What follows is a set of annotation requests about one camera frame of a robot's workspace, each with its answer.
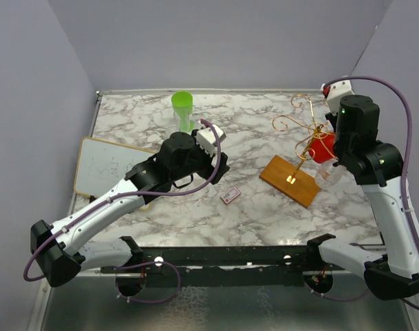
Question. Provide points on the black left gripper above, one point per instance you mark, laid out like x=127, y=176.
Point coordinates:
x=210, y=169

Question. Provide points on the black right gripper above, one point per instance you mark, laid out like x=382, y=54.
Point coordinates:
x=333, y=118

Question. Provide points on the red plastic wine glass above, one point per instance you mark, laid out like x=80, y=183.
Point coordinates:
x=321, y=148

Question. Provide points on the clear glass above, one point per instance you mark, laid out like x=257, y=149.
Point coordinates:
x=328, y=174
x=183, y=120

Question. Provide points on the green plastic wine glass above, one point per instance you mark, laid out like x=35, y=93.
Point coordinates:
x=182, y=103

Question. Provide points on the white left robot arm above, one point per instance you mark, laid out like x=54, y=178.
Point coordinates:
x=185, y=164

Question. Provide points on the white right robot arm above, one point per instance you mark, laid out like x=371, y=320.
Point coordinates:
x=379, y=169

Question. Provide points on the small red white card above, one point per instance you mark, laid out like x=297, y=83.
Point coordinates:
x=230, y=195

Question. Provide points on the yellow-framed whiteboard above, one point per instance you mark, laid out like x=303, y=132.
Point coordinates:
x=101, y=164

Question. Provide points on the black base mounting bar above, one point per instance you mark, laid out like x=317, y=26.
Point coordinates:
x=217, y=266

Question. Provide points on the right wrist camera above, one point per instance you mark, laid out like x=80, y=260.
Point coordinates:
x=334, y=92

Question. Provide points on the gold wire glass rack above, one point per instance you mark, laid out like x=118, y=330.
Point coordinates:
x=285, y=177

